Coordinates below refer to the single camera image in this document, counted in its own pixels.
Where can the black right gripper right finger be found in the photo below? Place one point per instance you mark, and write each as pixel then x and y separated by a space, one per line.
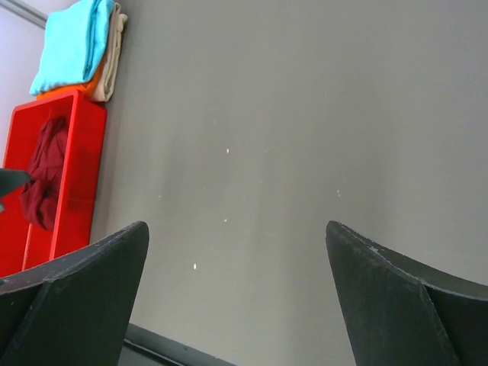
pixel 398 311

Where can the folded beige t shirt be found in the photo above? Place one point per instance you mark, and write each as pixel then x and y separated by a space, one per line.
pixel 106 84

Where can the dark red t shirt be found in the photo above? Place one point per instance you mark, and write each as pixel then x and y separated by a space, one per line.
pixel 39 197

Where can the red plastic bin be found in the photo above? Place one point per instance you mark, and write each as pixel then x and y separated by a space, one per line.
pixel 23 244

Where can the folded orange t shirt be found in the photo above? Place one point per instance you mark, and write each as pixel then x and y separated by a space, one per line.
pixel 86 88

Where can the left aluminium frame post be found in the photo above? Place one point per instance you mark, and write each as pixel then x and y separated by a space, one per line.
pixel 25 11

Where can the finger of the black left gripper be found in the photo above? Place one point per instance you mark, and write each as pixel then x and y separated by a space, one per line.
pixel 12 179

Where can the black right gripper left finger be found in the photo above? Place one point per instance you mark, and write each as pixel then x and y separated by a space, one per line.
pixel 75 309

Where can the light blue t shirt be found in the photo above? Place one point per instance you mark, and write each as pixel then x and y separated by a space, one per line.
pixel 74 43

